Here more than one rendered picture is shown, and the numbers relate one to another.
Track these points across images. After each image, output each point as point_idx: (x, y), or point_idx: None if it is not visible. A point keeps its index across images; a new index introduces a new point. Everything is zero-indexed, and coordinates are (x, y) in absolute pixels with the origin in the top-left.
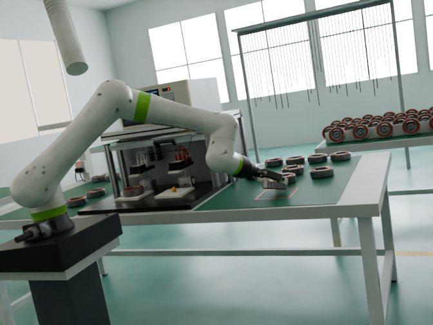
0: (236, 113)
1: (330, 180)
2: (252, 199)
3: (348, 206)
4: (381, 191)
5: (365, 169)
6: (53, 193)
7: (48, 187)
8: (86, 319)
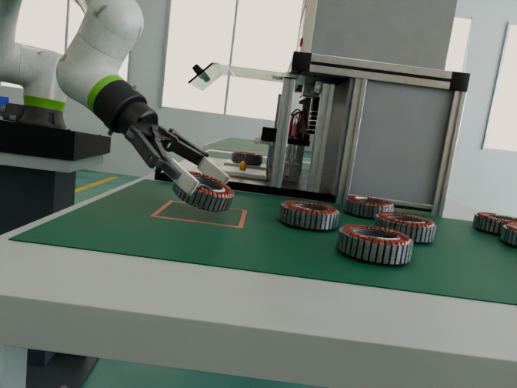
0: (430, 76)
1: (310, 257)
2: (172, 199)
3: None
4: (94, 312)
5: (473, 316)
6: (8, 71)
7: None
8: (11, 226)
